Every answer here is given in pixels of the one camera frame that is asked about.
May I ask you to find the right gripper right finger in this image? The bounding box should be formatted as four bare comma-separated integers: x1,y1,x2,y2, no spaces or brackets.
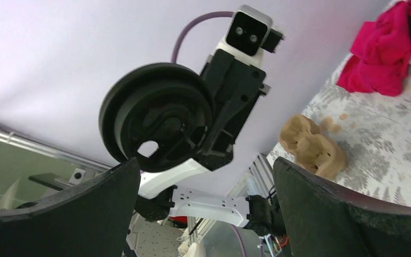
273,157,411,256

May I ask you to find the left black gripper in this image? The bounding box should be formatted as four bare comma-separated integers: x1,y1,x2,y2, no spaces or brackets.
194,49,269,171

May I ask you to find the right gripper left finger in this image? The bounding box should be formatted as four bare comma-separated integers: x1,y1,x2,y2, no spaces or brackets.
0,158,140,256

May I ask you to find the black coffee cup lid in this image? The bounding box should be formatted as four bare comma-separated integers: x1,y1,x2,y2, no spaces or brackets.
99,63,213,172

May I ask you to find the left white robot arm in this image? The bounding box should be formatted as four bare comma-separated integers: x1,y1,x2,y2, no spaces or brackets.
135,49,286,236

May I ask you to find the brown cardboard cup carrier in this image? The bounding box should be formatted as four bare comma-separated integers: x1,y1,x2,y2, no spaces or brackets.
279,114,346,180

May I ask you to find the floral table mat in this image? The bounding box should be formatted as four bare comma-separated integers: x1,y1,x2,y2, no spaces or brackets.
266,53,411,210

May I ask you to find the pink cloth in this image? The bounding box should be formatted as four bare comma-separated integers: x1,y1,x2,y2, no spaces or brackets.
337,1,411,97

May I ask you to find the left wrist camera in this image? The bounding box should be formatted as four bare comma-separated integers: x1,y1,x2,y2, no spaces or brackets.
214,5,285,67

